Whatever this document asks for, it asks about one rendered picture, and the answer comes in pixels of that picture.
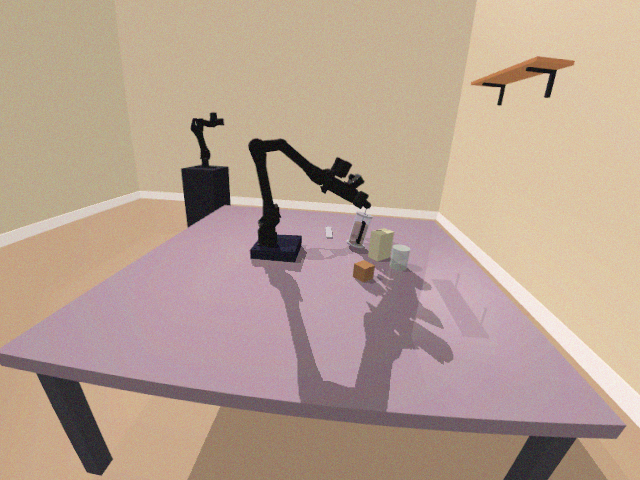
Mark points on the cream block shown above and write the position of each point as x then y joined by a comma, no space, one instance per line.
381,242

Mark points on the small brown cube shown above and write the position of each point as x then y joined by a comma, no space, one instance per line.
363,271

